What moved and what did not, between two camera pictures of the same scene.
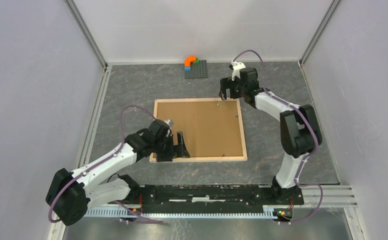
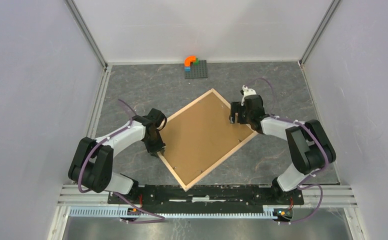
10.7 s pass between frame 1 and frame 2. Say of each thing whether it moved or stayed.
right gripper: moved
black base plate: stayed
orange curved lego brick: stayed
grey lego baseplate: stayed
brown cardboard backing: moved
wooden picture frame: moved
